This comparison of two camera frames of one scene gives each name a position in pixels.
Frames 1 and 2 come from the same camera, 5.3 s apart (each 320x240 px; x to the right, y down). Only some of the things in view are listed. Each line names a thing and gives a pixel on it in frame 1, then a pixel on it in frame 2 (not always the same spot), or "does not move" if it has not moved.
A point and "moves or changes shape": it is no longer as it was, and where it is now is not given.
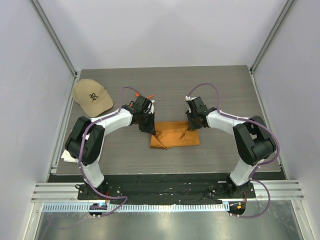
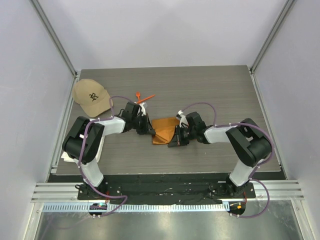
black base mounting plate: x=166 y=194 does not move
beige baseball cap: x=92 y=97 does not move
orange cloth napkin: x=170 y=134 moves or changes shape
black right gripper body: x=193 y=123 to x=184 y=134
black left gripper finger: x=153 y=131 does not move
